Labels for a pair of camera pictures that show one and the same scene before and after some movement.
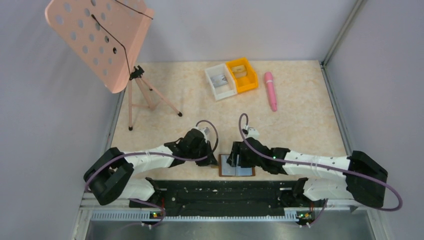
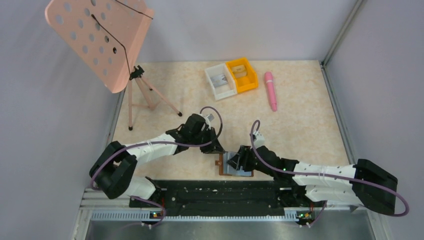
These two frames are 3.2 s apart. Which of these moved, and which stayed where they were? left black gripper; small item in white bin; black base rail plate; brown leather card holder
Moved: left black gripper
Stayed: small item in white bin; brown leather card holder; black base rail plate
